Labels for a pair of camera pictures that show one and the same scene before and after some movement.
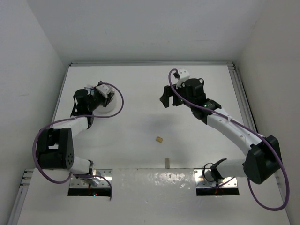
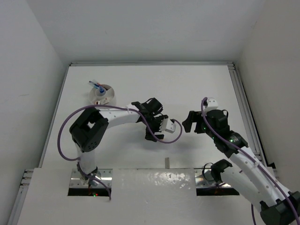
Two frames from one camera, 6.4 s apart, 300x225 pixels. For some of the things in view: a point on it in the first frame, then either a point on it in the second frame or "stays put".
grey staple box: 167,163 stays put
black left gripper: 105,100 → 149,134
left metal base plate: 96,182 stays put
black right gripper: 168,92 → 193,116
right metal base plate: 231,182 stays put
